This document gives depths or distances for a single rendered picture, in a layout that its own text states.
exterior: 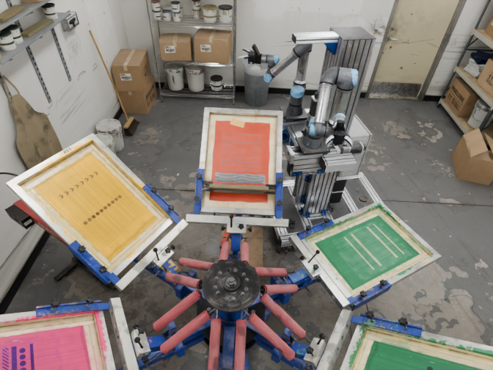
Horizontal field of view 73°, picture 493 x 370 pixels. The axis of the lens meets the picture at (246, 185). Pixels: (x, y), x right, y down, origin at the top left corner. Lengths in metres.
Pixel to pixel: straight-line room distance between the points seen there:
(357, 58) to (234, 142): 1.07
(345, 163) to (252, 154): 0.79
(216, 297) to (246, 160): 1.07
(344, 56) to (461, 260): 2.51
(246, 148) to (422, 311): 2.21
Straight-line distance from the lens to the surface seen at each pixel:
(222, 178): 2.36
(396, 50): 6.25
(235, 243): 2.20
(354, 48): 2.62
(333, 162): 2.74
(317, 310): 3.24
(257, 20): 5.65
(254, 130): 2.49
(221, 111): 2.52
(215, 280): 1.78
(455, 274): 3.99
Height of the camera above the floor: 2.84
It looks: 43 degrees down
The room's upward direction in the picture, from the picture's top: 3 degrees clockwise
